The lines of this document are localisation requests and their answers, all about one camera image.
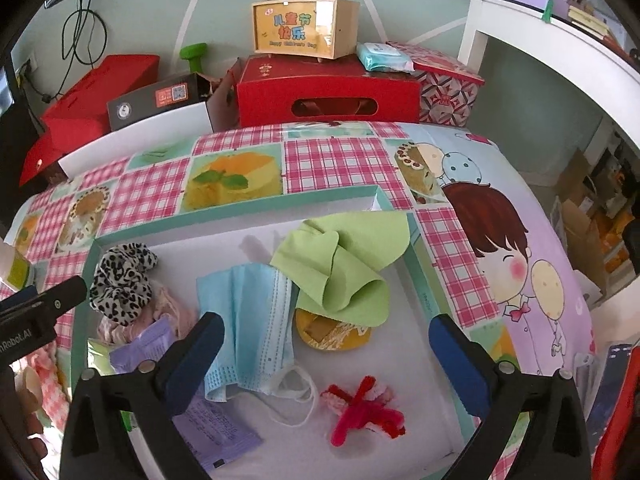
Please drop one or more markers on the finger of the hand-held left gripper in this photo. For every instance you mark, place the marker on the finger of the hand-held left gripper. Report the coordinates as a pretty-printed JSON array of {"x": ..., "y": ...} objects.
[{"x": 55, "y": 295}]

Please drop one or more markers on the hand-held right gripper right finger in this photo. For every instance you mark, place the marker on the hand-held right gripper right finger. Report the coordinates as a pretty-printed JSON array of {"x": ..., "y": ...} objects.
[{"x": 460, "y": 365}]

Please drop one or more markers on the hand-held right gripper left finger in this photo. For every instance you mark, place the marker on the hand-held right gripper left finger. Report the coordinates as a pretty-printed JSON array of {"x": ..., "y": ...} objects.
[{"x": 192, "y": 360}]

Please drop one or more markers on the pink white fluffy towel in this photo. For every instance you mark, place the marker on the pink white fluffy towel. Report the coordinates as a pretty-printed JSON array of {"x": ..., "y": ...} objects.
[{"x": 47, "y": 385}]

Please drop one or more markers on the white tray with teal rim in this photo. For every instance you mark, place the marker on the white tray with teal rim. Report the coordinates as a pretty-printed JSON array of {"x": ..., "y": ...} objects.
[{"x": 400, "y": 350}]

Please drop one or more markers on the blue face mask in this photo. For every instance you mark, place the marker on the blue face mask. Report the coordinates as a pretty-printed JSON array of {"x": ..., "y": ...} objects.
[{"x": 245, "y": 320}]

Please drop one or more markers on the black white leopard scrunchie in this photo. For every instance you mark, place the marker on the black white leopard scrunchie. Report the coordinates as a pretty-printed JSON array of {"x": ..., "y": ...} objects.
[{"x": 120, "y": 280}]

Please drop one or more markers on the purple packet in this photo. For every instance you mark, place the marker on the purple packet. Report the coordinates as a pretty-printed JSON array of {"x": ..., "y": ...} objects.
[{"x": 220, "y": 425}]

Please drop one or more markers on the red pink chenille bow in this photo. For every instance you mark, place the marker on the red pink chenille bow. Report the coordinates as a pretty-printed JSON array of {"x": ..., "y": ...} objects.
[{"x": 360, "y": 410}]

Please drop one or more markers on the light green cloth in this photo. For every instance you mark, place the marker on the light green cloth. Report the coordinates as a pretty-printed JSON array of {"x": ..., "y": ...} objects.
[{"x": 350, "y": 280}]

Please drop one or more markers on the pale pink scrunchie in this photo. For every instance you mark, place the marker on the pale pink scrunchie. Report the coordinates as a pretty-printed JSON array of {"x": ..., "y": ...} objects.
[{"x": 170, "y": 310}]

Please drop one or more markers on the red gift box floral base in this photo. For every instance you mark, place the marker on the red gift box floral base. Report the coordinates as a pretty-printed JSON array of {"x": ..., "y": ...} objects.
[{"x": 40, "y": 160}]

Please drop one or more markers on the dark blue book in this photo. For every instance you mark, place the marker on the dark blue book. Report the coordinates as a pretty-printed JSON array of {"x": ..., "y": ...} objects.
[{"x": 612, "y": 385}]

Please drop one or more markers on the cardboard box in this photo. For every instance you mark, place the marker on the cardboard box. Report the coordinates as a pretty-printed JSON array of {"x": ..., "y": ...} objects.
[{"x": 582, "y": 240}]

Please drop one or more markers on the red bag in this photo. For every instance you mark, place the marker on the red bag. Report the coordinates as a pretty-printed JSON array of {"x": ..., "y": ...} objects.
[{"x": 620, "y": 450}]

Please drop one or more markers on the white board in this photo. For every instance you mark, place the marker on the white board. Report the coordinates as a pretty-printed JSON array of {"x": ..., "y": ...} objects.
[{"x": 150, "y": 130}]

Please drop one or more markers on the large red gift box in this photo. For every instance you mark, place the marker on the large red gift box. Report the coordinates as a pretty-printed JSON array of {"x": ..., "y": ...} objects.
[{"x": 95, "y": 95}]

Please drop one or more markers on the black monitor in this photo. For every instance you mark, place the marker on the black monitor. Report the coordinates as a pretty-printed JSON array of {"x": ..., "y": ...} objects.
[{"x": 5, "y": 90}]

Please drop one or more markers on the black orange box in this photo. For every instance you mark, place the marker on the black orange box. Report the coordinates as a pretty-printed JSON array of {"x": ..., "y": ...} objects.
[{"x": 145, "y": 102}]

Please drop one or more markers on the red patterned tin box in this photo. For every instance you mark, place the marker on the red patterned tin box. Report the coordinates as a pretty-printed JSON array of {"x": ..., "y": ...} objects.
[{"x": 450, "y": 95}]

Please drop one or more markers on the green dumbbell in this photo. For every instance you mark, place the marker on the green dumbbell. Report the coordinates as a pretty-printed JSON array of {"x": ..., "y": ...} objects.
[{"x": 194, "y": 57}]

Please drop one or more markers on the blue wet wipes pack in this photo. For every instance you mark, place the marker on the blue wet wipes pack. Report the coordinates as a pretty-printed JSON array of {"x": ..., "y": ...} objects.
[{"x": 382, "y": 56}]

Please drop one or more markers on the white table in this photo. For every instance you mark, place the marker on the white table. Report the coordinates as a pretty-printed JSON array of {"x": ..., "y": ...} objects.
[{"x": 550, "y": 45}]

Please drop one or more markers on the stack of books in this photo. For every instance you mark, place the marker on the stack of books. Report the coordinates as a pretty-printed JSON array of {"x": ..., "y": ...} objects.
[{"x": 595, "y": 20}]

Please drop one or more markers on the white wall socket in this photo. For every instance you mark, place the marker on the white wall socket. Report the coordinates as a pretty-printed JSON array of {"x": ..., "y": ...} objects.
[{"x": 27, "y": 66}]

